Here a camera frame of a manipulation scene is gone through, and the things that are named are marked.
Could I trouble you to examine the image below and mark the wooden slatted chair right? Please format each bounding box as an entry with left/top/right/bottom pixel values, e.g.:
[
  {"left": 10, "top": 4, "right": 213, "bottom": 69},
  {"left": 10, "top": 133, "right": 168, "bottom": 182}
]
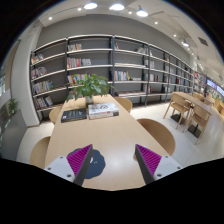
[{"left": 184, "top": 105, "right": 211, "bottom": 143}]

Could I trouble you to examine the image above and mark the wooden chair right near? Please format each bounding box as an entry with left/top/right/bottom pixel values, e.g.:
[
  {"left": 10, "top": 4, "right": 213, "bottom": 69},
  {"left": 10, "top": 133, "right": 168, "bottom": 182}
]
[{"left": 138, "top": 118, "right": 176, "bottom": 155}]

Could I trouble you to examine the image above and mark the wooden slatted chair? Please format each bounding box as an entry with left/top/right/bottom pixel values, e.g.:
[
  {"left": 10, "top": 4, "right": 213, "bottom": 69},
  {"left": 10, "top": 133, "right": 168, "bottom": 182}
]
[
  {"left": 184, "top": 105, "right": 211, "bottom": 143},
  {"left": 168, "top": 92, "right": 191, "bottom": 127}
]

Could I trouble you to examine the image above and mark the small plant at left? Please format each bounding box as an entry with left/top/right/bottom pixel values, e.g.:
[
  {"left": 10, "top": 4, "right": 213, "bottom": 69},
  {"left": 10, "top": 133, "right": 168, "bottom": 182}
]
[{"left": 8, "top": 99, "right": 19, "bottom": 116}]

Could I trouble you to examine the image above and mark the wooden chair right far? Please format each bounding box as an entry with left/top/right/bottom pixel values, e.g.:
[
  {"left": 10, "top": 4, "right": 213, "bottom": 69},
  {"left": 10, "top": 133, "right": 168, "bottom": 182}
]
[{"left": 115, "top": 97, "right": 133, "bottom": 112}]

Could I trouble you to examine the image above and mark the wooden slatted chair left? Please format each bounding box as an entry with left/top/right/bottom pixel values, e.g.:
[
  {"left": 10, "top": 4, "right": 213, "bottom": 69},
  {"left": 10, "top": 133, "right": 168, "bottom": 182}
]
[{"left": 168, "top": 92, "right": 191, "bottom": 127}]

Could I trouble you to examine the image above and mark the green potted plant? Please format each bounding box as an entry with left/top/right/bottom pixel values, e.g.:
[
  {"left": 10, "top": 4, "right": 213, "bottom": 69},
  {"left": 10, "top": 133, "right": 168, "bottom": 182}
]
[{"left": 66, "top": 74, "right": 111, "bottom": 104}]

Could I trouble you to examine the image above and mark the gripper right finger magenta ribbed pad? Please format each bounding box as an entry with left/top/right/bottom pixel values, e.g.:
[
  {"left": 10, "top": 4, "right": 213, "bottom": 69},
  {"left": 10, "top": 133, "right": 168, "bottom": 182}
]
[{"left": 135, "top": 144, "right": 182, "bottom": 184}]

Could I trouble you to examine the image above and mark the wooden chair left near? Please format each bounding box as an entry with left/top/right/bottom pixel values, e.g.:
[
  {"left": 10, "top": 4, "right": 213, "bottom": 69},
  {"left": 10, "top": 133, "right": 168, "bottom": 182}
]
[{"left": 30, "top": 136, "right": 50, "bottom": 169}]

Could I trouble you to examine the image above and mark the wooden chair left far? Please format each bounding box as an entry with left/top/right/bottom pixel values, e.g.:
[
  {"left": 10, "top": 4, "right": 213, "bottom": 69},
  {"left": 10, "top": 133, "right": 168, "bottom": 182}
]
[{"left": 49, "top": 107, "right": 62, "bottom": 124}]

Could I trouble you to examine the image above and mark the stack of white books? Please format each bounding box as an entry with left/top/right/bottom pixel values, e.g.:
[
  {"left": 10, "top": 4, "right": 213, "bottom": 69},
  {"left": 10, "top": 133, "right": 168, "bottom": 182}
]
[{"left": 88, "top": 102, "right": 119, "bottom": 119}]

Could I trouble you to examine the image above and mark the large grey bookshelf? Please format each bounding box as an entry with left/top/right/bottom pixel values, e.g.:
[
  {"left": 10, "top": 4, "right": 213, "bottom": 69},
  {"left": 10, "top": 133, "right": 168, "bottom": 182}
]
[{"left": 30, "top": 34, "right": 194, "bottom": 120}]

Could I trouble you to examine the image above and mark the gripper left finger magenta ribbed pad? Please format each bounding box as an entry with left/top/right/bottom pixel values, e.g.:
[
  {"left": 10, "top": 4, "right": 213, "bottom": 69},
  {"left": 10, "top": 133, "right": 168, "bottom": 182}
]
[{"left": 45, "top": 145, "right": 93, "bottom": 186}]

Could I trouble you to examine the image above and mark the pendant ceiling lamp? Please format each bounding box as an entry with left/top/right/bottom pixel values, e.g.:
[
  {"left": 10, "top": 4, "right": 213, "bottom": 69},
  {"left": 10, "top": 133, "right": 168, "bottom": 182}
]
[{"left": 136, "top": 7, "right": 148, "bottom": 17}]

